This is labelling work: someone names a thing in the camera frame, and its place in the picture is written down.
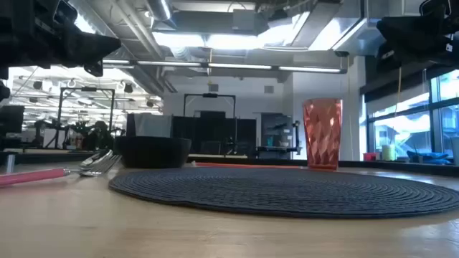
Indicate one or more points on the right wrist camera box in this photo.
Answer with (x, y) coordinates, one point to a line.
(434, 6)

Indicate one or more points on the round dark woven placemat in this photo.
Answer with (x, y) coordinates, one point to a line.
(287, 190)

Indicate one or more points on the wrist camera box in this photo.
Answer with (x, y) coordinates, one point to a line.
(66, 10)
(434, 6)

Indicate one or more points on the person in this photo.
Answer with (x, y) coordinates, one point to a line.
(98, 136)

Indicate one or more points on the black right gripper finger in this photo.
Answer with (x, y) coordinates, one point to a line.
(389, 59)
(412, 32)

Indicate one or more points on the yellow-green cup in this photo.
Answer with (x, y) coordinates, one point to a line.
(388, 152)

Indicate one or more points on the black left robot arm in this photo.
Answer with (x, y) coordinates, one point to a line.
(3, 91)

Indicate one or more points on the silver ventilation duct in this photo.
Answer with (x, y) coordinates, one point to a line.
(159, 9)

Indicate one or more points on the black frame with camera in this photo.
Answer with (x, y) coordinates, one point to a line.
(209, 95)

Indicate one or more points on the black monitor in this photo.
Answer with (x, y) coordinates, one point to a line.
(11, 119)

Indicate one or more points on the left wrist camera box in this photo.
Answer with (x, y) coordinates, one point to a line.
(66, 10)

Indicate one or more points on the blue cloth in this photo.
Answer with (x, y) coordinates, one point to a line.
(428, 157)

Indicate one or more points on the black metal frame stand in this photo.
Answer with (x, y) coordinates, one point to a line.
(86, 89)

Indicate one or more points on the black bowl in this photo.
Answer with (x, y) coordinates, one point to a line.
(154, 152)

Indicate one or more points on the small red box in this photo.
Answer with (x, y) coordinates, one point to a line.
(369, 157)

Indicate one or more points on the dark shelf unit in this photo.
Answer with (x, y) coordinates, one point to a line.
(276, 132)

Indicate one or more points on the grey cloth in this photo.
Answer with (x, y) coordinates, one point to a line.
(152, 125)

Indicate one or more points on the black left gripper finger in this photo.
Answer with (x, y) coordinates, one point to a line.
(94, 69)
(86, 44)

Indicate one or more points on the red drinking straw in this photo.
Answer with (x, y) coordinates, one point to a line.
(247, 165)

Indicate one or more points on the long ceiling strip light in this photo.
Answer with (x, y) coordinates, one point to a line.
(236, 66)

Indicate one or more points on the red faceted plastic cup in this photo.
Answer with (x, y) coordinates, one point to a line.
(322, 134)

